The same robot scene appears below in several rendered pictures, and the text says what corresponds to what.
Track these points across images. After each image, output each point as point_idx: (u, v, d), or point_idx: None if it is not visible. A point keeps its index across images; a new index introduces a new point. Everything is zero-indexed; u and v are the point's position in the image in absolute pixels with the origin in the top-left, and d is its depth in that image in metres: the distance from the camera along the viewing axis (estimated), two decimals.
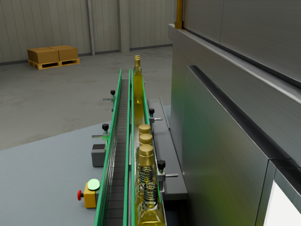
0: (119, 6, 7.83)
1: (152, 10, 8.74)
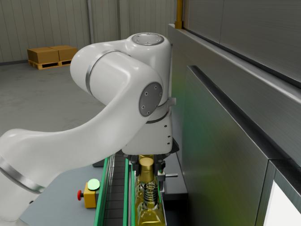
0: (119, 6, 7.83)
1: (152, 10, 8.74)
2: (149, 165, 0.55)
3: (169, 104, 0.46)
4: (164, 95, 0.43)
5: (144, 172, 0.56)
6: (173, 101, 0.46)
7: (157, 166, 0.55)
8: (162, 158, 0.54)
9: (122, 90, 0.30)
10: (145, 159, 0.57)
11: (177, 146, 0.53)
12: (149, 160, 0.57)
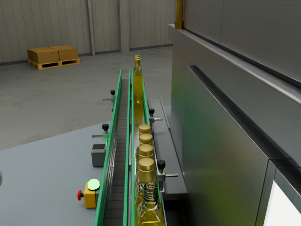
0: (119, 6, 7.83)
1: (152, 10, 8.74)
2: (149, 165, 0.55)
3: None
4: None
5: (144, 172, 0.56)
6: None
7: None
8: None
9: None
10: (145, 159, 0.57)
11: None
12: (149, 160, 0.57)
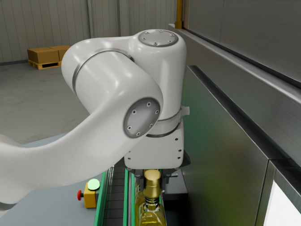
0: (119, 6, 7.83)
1: (152, 10, 8.74)
2: None
3: (182, 114, 0.39)
4: (173, 107, 0.35)
5: (144, 172, 0.56)
6: (186, 111, 0.39)
7: (165, 180, 0.48)
8: (170, 172, 0.47)
9: (102, 106, 0.23)
10: None
11: (188, 159, 0.46)
12: None
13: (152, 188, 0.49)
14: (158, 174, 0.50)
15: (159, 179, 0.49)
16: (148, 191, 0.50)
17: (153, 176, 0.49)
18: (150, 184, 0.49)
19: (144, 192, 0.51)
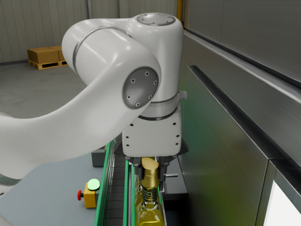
0: (119, 6, 7.83)
1: (152, 10, 8.74)
2: None
3: (179, 98, 0.40)
4: (170, 89, 0.36)
5: None
6: (183, 95, 0.40)
7: (163, 169, 0.48)
8: (169, 160, 0.47)
9: (101, 74, 0.24)
10: (145, 159, 0.57)
11: (186, 146, 0.47)
12: (149, 160, 0.57)
13: (150, 178, 0.49)
14: (156, 163, 0.50)
15: (157, 168, 0.49)
16: (146, 181, 0.50)
17: (151, 165, 0.50)
18: (148, 174, 0.49)
19: (143, 183, 0.51)
